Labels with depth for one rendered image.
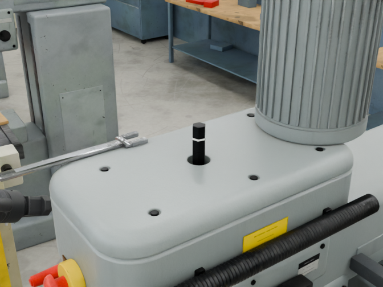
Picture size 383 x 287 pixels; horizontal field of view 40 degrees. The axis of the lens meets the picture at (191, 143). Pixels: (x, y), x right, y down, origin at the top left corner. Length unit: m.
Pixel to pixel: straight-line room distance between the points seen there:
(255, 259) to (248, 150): 0.19
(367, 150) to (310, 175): 0.39
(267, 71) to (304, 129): 0.11
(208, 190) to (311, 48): 0.27
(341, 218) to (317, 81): 0.22
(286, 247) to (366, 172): 0.36
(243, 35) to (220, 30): 0.50
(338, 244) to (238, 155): 0.28
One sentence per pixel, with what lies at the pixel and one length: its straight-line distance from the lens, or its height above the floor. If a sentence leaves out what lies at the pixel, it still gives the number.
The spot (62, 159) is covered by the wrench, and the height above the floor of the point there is 1.90.
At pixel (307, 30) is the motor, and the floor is 2.08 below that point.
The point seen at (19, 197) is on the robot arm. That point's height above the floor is 1.54.
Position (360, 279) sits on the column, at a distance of 1.23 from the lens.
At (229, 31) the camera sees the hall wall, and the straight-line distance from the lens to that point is 7.51.
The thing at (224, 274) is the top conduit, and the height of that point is 1.80.
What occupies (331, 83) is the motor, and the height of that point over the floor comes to 2.00.
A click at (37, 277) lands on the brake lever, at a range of 0.92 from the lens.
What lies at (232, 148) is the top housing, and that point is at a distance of 0.87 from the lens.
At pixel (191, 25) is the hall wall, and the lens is 8.23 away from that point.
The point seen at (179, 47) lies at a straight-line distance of 7.30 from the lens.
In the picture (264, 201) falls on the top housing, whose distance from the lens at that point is 0.77.
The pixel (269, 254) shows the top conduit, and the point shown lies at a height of 1.80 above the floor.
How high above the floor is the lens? 2.29
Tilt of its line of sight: 27 degrees down
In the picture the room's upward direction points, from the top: straight up
